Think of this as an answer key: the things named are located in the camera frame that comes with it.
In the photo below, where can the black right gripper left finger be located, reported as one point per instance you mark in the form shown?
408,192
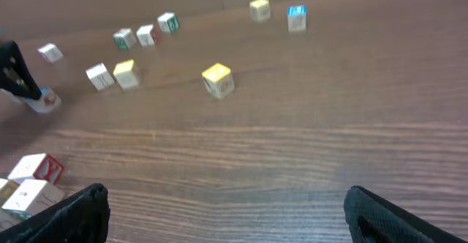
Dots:
81,218

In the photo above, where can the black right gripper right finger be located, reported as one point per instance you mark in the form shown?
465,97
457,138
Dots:
372,219

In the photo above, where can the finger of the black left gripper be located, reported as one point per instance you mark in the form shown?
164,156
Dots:
15,76

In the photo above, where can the white block red side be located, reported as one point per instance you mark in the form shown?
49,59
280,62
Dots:
50,53

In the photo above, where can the blue block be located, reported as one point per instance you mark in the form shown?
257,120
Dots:
37,166
296,17
48,101

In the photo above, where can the green top block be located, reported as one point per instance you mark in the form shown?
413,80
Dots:
10,218

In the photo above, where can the acorn wooden block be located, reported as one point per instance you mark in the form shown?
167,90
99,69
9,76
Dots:
7,188

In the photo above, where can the white block red sides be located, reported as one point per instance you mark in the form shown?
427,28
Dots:
100,77

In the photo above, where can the yellow top block centre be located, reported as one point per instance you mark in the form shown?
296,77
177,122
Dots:
127,74

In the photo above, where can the yellow block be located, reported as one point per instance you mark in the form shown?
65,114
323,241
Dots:
260,10
127,74
218,80

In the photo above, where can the green sided block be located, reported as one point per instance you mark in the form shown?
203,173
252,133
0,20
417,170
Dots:
124,39

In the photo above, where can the white block top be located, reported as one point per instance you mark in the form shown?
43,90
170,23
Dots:
168,22

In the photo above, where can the yellow block lower right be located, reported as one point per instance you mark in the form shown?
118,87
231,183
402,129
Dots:
218,80

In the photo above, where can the blue top block right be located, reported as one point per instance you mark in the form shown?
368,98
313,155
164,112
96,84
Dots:
296,17

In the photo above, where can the yellow block top right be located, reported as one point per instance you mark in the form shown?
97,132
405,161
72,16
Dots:
260,10

